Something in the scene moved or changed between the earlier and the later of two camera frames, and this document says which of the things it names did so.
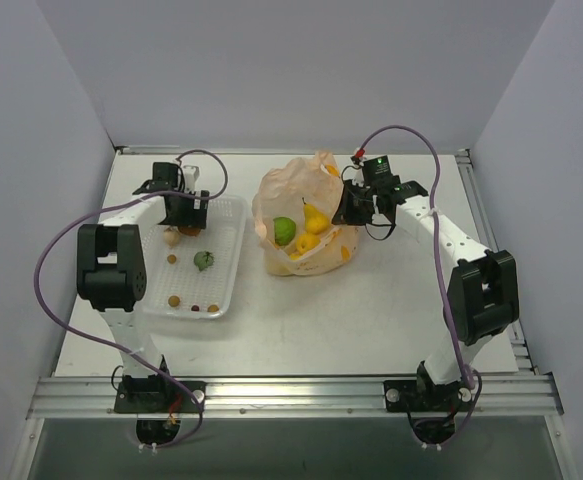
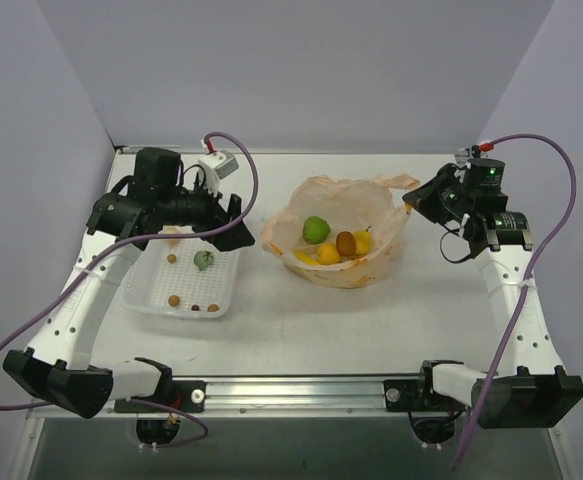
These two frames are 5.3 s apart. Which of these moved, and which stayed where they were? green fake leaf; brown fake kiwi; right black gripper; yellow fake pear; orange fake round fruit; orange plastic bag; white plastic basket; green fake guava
Moved: green fake guava; yellow fake pear; orange fake round fruit; orange plastic bag; brown fake kiwi; right black gripper
Stayed: green fake leaf; white plastic basket
